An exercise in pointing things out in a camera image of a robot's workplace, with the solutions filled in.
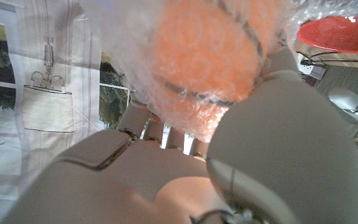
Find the black power cable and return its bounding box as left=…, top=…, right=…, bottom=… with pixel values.
left=300, top=51, right=358, bottom=67

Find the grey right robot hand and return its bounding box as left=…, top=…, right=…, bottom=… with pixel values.
left=1, top=46, right=358, bottom=224

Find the printed window backdrop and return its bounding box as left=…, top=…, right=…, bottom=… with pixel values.
left=0, top=0, right=136, bottom=224

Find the orange basketball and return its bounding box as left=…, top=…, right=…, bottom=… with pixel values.
left=149, top=0, right=279, bottom=142

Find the red bowl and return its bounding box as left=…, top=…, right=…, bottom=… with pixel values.
left=296, top=14, right=358, bottom=55

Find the clear bubble wrap sheet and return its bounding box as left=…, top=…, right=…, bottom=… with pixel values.
left=82, top=0, right=358, bottom=144

